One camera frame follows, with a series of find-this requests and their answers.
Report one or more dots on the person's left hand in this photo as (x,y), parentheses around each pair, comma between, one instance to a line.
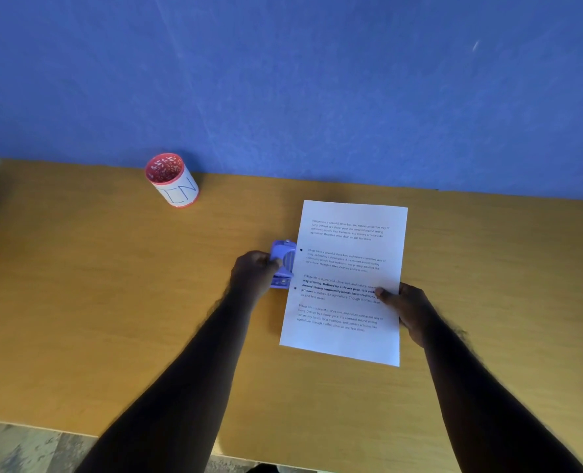
(252,278)

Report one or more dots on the person's right hand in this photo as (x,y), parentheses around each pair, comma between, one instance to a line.
(417,312)

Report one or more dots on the blue hole punch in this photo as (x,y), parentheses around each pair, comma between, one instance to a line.
(287,258)

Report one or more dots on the white printed paper sheet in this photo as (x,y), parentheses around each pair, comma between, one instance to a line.
(350,339)

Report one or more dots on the person's left forearm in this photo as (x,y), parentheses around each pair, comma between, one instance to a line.
(183,389)

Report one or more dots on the person's right forearm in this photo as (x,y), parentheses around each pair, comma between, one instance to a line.
(488,408)

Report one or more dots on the red cup with white label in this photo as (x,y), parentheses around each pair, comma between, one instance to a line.
(175,184)

